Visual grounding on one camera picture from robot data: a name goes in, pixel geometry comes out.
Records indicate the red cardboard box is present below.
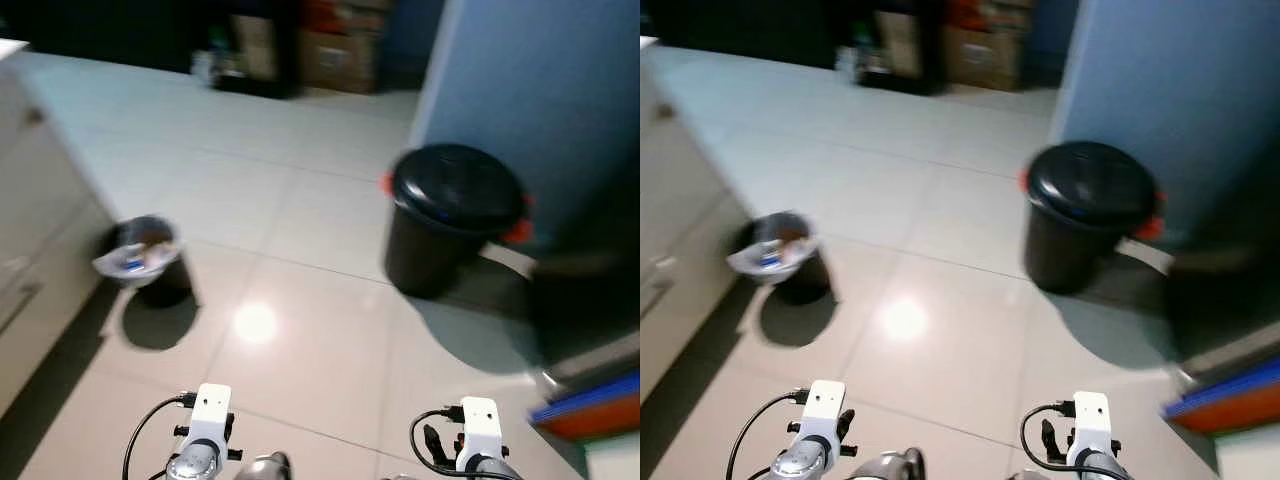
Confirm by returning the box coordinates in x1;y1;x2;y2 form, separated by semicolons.
945;0;1036;31
300;0;393;36

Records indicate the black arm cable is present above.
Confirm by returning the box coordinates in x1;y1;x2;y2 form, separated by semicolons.
122;393;198;480
738;390;809;480
1020;400;1076;471
410;405;466;477

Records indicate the white kitchen cabinet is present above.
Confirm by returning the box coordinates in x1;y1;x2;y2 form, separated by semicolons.
0;60;116;416
640;75;753;401

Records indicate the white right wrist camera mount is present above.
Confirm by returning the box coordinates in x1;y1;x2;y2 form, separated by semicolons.
457;397;504;471
1070;391;1116;466

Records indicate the dark low cabinet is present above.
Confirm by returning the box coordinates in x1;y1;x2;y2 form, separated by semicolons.
20;0;196;73
650;0;841;69

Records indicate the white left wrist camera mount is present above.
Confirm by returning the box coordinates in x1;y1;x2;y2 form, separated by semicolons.
190;383;233;451
805;380;849;451

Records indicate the brown cardboard box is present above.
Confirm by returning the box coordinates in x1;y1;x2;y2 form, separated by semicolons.
300;30;381;96
940;25;1023;93

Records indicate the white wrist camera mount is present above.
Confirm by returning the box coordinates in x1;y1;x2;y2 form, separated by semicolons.
190;383;233;451
457;397;504;471
805;380;849;451
1070;391;1116;466

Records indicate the small black waste bin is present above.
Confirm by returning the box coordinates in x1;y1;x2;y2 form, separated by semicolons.
727;211;833;306
93;215;196;309

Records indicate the black shelf unit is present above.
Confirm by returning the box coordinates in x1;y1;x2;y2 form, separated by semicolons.
835;0;941;96
190;0;301;99

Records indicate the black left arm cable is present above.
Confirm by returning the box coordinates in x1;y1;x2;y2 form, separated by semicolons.
122;393;198;480
738;390;809;480

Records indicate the large black lidded trash bin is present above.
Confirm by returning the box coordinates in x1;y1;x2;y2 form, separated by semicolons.
380;143;534;299
1018;140;1167;295

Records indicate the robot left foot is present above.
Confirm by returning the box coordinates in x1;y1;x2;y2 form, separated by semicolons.
235;452;293;480
850;448;926;480

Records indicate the blue and orange stacked object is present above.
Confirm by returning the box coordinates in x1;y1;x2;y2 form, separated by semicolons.
1162;360;1280;436
528;372;641;441

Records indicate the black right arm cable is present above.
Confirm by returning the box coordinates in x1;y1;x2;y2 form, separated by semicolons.
1020;400;1076;471
410;405;466;477

